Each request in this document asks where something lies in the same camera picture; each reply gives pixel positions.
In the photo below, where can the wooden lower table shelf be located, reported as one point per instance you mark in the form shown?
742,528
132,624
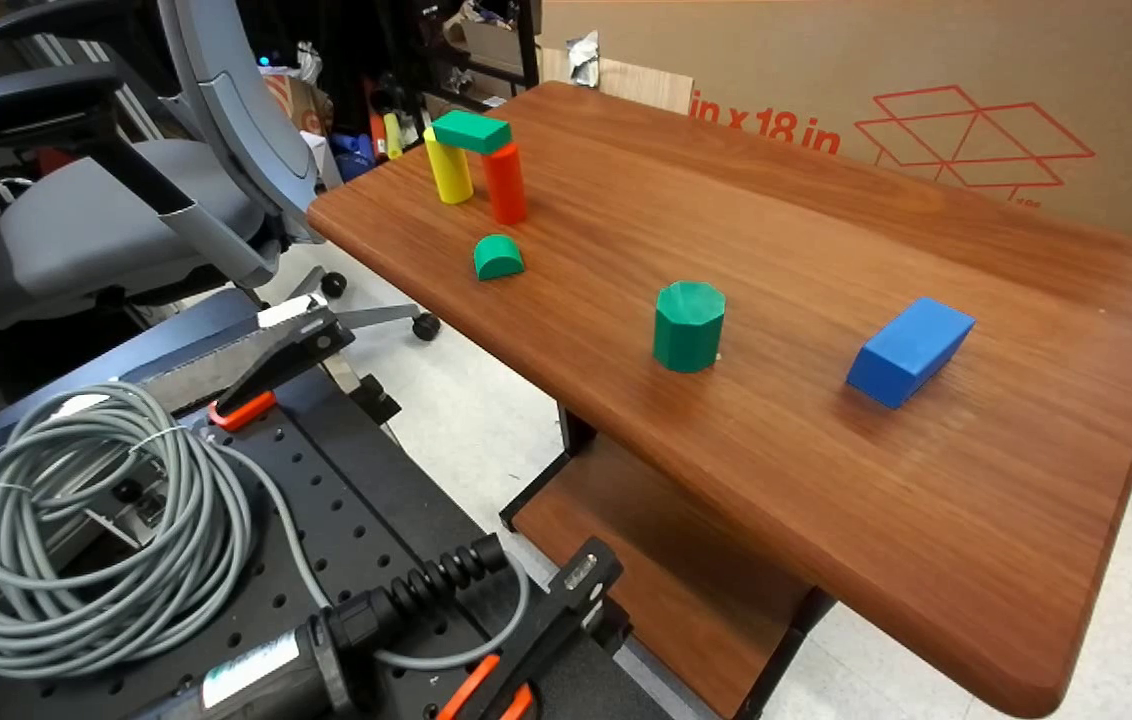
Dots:
669,586

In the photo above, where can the wooden table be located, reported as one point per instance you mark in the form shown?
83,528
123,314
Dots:
576,431

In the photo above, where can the grey office chair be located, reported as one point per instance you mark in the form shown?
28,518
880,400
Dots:
97,226

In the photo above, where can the green half cylinder block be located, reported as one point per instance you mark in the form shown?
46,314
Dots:
498,257

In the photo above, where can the green flat block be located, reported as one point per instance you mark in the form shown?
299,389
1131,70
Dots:
468,128

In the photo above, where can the black chair armrest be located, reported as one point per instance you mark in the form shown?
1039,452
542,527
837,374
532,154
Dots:
19,99

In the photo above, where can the black perforated breadboard plate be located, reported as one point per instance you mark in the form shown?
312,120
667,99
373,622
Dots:
350,504

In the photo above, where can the blue rectangular block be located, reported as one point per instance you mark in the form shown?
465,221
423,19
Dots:
908,348

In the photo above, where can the yellow cylinder block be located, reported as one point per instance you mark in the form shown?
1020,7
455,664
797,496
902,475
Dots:
451,183

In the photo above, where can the red upright block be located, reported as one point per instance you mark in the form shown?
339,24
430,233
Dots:
506,185

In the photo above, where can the large printed cardboard box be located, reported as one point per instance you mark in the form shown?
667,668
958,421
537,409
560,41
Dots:
789,55

